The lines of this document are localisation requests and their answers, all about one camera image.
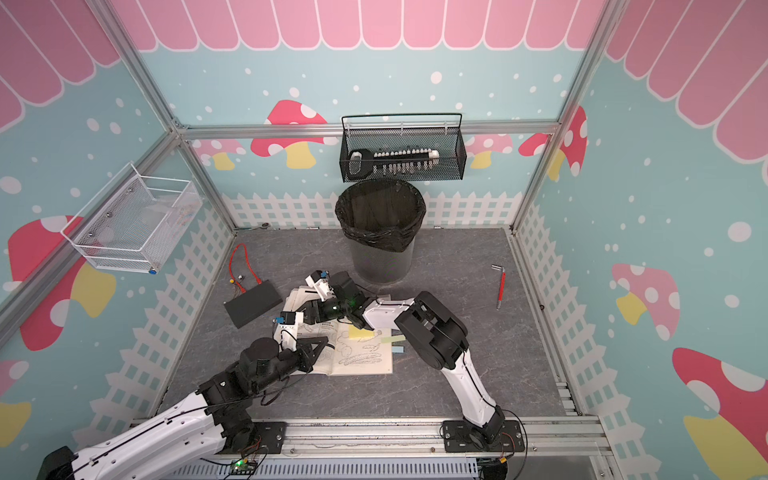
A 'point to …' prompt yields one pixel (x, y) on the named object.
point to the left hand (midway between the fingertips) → (329, 345)
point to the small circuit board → (245, 466)
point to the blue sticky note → (397, 349)
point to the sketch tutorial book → (348, 353)
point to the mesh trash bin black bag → (380, 218)
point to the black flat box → (252, 303)
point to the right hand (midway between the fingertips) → (299, 314)
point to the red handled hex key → (502, 286)
